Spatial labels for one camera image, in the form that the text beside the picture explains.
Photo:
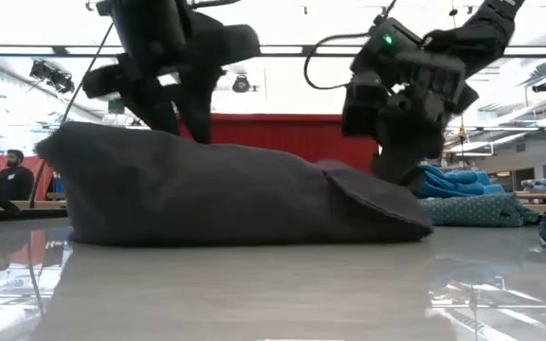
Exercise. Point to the black round ceiling fixture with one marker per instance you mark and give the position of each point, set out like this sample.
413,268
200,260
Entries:
241,84

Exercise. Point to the dark grey garment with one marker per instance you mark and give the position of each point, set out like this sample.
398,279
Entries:
206,189

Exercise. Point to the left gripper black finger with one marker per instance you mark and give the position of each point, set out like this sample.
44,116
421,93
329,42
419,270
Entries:
145,106
197,104

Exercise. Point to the green dotted shirt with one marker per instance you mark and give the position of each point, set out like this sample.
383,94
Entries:
481,210

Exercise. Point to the red background panel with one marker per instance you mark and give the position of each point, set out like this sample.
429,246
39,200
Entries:
41,175

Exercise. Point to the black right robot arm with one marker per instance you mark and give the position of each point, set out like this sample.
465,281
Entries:
472,33

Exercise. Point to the bright blue garment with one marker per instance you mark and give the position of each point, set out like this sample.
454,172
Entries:
458,182

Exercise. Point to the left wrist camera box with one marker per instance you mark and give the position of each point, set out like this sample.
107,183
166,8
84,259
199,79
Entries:
228,42

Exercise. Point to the person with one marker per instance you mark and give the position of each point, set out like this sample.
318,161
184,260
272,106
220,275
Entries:
14,182

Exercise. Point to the black ceiling spotlight cluster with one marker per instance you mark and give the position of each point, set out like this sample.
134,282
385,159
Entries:
52,77

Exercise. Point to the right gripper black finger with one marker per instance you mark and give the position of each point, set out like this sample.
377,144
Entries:
401,161

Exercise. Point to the red plastic bin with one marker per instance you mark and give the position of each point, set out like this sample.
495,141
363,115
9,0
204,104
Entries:
292,135

